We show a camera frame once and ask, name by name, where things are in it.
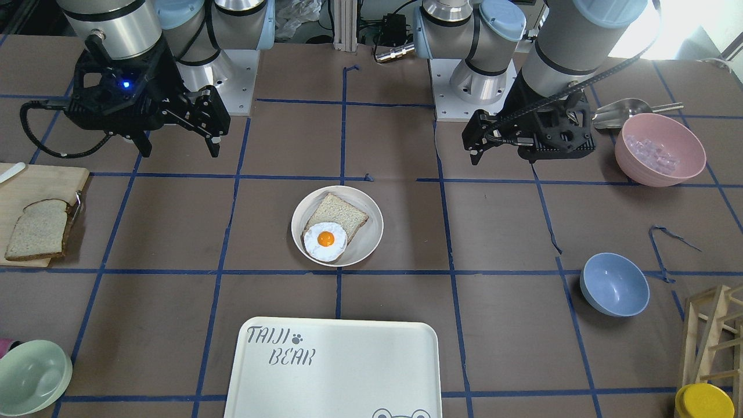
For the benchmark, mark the black power adapter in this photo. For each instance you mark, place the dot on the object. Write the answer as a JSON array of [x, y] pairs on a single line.
[[393, 31]]

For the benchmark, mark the bread slice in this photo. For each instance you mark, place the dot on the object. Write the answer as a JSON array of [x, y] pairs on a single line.
[[40, 232], [338, 211]]

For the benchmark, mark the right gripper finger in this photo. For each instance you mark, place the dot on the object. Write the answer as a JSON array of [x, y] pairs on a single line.
[[141, 140], [213, 144]]

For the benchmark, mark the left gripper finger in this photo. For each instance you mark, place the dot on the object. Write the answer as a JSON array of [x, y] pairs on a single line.
[[475, 156]]

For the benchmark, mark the pink cloth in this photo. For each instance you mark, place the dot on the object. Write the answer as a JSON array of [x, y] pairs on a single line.
[[7, 344]]

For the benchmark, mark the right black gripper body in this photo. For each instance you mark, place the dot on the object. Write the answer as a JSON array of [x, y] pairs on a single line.
[[166, 94]]

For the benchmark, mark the wooden cutting board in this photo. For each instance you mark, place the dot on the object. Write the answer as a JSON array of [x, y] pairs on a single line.
[[26, 184]]

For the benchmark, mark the yellow lid container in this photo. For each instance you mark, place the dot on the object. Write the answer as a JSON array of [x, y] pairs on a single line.
[[703, 400]]

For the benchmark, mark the fried egg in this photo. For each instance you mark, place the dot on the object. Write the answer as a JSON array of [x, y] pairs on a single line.
[[325, 241]]

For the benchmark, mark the white round plate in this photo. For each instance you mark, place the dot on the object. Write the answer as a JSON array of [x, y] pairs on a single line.
[[362, 243]]

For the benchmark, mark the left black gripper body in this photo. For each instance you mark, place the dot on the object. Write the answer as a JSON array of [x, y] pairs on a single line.
[[518, 104]]

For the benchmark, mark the green bowl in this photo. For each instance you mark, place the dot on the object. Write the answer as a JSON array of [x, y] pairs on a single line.
[[33, 376]]

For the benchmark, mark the wooden rack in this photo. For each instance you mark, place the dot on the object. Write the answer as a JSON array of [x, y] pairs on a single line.
[[712, 324]]

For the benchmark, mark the pink bowl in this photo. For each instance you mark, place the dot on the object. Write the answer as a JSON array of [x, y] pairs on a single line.
[[657, 151]]

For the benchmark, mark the bread slice on plate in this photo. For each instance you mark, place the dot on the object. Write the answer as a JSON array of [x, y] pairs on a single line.
[[338, 211]]

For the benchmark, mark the metal scoop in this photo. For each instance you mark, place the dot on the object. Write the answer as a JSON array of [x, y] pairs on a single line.
[[614, 115]]

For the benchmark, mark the white bear tray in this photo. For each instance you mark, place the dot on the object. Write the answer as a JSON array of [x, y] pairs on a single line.
[[302, 367]]

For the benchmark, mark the aluminium frame post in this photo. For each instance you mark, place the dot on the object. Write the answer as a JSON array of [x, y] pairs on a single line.
[[345, 17]]

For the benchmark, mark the blue bowl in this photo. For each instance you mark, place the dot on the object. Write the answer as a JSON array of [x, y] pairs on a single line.
[[614, 285]]

